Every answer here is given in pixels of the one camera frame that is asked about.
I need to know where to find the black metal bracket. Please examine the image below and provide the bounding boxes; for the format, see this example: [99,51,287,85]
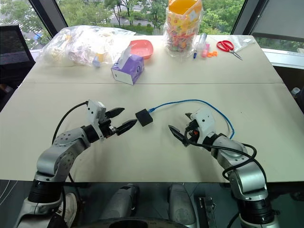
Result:
[198,195,218,228]

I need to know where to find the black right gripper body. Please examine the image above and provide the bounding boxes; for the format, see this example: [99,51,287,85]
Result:
[183,119,203,146]

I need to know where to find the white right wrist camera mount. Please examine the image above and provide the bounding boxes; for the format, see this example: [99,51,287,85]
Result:
[190,107,217,140]

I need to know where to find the large clear bag of items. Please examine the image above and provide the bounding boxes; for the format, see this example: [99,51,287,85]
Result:
[40,24,136,69]

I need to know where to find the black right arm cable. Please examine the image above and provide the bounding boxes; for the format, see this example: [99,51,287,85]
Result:
[183,127,270,188]

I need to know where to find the blue cable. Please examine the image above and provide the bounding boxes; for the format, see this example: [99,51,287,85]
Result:
[147,99,236,140]

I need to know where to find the bagged jar of colourful pieces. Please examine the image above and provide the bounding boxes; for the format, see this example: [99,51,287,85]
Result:
[162,0,203,59]

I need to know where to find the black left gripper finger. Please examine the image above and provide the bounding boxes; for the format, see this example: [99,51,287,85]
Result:
[105,107,125,119]
[115,119,139,137]

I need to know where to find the black mesh office chair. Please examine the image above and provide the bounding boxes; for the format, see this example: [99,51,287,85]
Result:
[0,24,37,113]

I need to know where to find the black adapter box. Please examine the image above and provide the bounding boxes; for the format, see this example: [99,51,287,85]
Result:
[135,108,154,127]

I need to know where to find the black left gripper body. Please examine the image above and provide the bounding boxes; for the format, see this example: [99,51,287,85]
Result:
[98,116,119,140]

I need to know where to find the flat clear plastic bag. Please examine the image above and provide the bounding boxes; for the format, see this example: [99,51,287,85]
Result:
[210,35,257,53]

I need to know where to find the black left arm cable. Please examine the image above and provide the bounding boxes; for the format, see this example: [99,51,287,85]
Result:
[51,101,90,223]

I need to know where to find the pink small plastic piece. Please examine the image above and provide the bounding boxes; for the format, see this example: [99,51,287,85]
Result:
[201,42,210,58]

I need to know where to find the dark window frame post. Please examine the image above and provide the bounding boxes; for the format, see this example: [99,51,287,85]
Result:
[28,0,69,38]
[229,0,304,37]

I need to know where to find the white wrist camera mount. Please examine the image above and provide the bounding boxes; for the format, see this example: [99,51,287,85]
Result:
[190,107,217,140]
[85,100,107,141]

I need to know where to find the grey rounded robot leg shape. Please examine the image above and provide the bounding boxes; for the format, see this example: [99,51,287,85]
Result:
[167,183,198,228]
[99,183,141,222]

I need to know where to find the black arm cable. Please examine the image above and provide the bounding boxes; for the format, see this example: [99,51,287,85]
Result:
[183,127,270,188]
[51,101,90,223]

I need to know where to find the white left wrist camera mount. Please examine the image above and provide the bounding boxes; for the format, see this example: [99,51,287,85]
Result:
[85,100,107,141]

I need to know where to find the pink plastic bowl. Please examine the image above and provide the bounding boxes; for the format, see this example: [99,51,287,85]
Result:
[130,39,154,60]

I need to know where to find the red-handled scissors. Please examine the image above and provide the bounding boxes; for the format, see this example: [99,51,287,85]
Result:
[216,40,244,61]

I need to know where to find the purple tissue box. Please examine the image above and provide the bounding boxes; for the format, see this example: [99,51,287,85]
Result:
[110,44,145,86]

